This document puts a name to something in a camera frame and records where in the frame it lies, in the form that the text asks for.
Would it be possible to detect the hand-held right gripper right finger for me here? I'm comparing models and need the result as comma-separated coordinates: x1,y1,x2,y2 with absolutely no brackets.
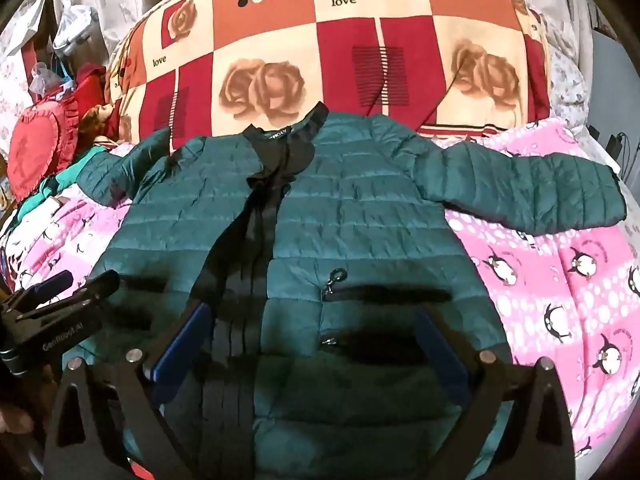
412,307,577,480

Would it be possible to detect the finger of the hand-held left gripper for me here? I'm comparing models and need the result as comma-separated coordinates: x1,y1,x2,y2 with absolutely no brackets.
17,270,74,307
62,269,121,312

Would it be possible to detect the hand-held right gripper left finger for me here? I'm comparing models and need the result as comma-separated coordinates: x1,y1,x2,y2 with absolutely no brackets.
47,302,216,480

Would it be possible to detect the teal puffer jacket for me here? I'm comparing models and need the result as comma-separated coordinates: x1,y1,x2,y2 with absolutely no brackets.
75,101,628,480

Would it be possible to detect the person's left hand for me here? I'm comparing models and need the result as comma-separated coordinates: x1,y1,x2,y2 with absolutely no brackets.
0,405,34,435

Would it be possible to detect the turquoise cloth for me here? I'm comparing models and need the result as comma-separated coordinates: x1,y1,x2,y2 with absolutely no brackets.
19,169,68,213

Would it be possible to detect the pink penguin blanket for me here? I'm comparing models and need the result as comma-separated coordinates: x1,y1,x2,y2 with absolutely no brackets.
0,117,640,461

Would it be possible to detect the red heart pillow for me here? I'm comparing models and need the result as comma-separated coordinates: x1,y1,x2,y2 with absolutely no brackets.
7,96,82,202

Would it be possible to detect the brown-haired doll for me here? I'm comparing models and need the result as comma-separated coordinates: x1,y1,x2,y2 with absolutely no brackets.
79,102,122,142

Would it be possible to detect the red cloth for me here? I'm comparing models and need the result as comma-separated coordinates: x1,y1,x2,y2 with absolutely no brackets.
74,64,111,111

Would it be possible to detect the white plastic bag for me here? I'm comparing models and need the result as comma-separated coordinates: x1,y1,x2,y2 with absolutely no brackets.
4,0,47,57

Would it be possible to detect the pale floral sheet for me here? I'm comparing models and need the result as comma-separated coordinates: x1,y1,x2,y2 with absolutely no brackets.
500,0,603,127

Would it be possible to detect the rose print checked quilt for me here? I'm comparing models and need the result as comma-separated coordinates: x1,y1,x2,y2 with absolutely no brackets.
107,0,553,140

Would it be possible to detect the black cable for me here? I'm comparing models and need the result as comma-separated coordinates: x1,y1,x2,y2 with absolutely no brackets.
589,124,632,182

